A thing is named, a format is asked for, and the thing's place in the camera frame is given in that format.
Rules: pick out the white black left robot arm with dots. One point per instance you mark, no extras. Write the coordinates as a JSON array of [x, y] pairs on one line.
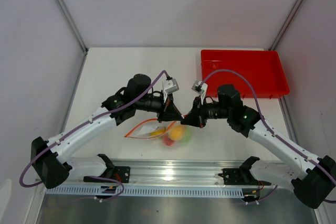
[[112, 112]]

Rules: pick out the orange yellow peach with leaf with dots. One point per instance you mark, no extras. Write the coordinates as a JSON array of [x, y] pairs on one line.
[[177, 133]]

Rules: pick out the pink yellow peach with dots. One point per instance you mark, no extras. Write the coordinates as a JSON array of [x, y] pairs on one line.
[[167, 141]]

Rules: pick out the white slotted cable duct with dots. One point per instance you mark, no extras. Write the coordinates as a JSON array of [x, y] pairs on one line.
[[151, 191]]

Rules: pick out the aluminium corner post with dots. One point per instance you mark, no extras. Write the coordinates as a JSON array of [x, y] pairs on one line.
[[286, 24], [71, 25]]

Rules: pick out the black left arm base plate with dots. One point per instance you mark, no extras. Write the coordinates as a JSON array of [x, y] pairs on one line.
[[119, 173]]

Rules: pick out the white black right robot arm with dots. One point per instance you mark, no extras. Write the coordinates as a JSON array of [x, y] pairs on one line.
[[310, 177]]

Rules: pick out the aluminium corner post left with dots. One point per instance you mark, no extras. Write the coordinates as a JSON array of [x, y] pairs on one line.
[[71, 25]]

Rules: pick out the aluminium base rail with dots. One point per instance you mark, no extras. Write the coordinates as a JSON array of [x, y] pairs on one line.
[[178, 174]]

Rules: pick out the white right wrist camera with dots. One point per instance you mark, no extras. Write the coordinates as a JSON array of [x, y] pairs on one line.
[[200, 88]]

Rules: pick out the clear zip bag orange zipper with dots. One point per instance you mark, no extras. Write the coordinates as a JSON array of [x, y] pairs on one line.
[[142, 130]]

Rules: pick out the aluminium corner post right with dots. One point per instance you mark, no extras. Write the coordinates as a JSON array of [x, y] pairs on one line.
[[286, 24]]

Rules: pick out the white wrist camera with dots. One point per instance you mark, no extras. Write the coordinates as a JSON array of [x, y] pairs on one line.
[[200, 88], [169, 86]]

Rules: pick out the red plastic tray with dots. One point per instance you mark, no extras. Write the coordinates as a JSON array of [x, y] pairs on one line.
[[262, 69]]

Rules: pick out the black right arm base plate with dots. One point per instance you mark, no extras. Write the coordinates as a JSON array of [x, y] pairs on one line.
[[237, 176]]

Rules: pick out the green apple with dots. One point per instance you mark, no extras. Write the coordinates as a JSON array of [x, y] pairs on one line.
[[187, 136]]

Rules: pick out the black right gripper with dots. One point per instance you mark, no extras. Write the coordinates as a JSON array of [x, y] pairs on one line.
[[192, 118]]

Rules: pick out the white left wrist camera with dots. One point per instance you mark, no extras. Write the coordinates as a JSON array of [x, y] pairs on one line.
[[169, 86]]

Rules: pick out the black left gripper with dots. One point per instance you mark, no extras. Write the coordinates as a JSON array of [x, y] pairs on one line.
[[168, 112]]

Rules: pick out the green yellow mango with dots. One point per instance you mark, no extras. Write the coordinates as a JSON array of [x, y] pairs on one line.
[[158, 131]]

